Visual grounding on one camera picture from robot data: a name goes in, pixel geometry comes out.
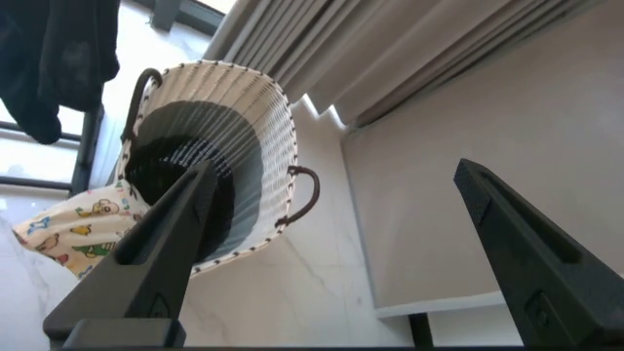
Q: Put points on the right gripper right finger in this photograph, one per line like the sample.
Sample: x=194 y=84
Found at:
x=560 y=292

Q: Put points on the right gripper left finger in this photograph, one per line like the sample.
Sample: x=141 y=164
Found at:
x=146 y=273

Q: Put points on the cream printed garment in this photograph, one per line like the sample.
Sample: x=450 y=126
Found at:
x=73 y=229

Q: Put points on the black garment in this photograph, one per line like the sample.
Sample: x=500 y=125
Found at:
x=49 y=58

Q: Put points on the black clothes rack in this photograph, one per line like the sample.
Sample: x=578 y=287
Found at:
x=85 y=151

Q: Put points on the white laundry basket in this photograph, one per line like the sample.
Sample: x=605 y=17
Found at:
x=263 y=122

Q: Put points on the beige curtain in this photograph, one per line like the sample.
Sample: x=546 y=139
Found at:
x=365 y=49

